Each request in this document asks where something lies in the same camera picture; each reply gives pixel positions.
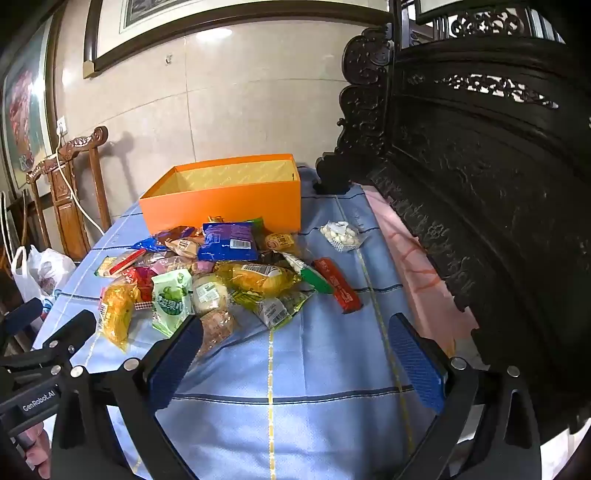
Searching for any green and white pouch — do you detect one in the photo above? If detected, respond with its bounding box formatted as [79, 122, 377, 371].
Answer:
[151, 269, 194, 339]

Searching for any white cable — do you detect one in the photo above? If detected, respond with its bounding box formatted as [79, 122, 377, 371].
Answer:
[55, 134, 105, 234]

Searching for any blue and orange small packet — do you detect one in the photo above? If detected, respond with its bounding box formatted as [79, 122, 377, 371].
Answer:
[131, 226, 199, 252]

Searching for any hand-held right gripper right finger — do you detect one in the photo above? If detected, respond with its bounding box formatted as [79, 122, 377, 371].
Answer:
[388, 312, 542, 480]

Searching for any pink cloth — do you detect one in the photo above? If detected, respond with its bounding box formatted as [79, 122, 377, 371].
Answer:
[365, 185, 490, 370]

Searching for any framed red painting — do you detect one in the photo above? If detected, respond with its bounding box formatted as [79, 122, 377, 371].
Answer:
[0, 14, 61, 190]

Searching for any white plastic bag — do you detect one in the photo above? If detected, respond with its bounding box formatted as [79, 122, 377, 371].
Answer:
[10, 246, 77, 319]

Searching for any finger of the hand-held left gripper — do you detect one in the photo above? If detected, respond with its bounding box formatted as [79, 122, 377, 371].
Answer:
[0, 298, 43, 340]
[32, 309, 98, 370]

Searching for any dark carved wooden furniture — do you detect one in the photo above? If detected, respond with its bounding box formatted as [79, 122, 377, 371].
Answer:
[315, 0, 591, 444]

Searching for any brown wooden chair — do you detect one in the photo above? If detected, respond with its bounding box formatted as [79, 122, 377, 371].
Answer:
[25, 126, 112, 264]

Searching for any pink snack packet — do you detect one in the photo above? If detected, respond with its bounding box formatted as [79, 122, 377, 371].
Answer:
[139, 256, 213, 278]

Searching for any brown clear snack packet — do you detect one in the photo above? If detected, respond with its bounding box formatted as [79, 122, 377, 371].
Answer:
[196, 308, 238, 358]

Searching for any orange cardboard box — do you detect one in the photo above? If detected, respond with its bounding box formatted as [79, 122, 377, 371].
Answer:
[139, 154, 302, 235]

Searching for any yellow orange snack packet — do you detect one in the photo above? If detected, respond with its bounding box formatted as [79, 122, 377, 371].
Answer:
[99, 282, 140, 352]

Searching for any large dark framed picture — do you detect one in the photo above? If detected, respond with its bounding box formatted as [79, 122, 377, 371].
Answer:
[83, 0, 393, 78]

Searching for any green snack bar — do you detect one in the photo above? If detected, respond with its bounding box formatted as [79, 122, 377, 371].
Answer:
[283, 253, 334, 295]

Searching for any blue snack packet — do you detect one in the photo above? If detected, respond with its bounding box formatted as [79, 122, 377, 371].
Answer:
[198, 222, 259, 262]

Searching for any person's left hand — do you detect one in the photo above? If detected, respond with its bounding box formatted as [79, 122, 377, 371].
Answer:
[21, 421, 52, 480]

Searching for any round white bun packet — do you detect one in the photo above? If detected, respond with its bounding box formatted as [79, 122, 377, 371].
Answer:
[191, 273, 230, 317]

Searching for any small yellow snack packet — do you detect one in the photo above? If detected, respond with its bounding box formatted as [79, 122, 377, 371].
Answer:
[264, 232, 296, 254]

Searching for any lime green clear packet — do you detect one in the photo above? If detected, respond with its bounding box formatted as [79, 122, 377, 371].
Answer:
[231, 290, 312, 329]

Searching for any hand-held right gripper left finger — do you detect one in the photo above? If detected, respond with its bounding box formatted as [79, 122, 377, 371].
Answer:
[50, 315, 205, 480]

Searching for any red snack bar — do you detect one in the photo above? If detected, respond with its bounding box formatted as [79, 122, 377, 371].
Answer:
[312, 257, 362, 313]

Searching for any red and white striped packet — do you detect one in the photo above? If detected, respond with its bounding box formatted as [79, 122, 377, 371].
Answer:
[95, 249, 147, 278]

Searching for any tan snack packet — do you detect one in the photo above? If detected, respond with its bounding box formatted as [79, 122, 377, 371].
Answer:
[164, 237, 201, 259]

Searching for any clear bag of white candies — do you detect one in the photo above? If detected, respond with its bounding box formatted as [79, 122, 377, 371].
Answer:
[320, 221, 362, 253]

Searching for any red snack packet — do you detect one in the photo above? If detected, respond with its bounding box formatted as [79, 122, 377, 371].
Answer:
[122, 267, 158, 303]

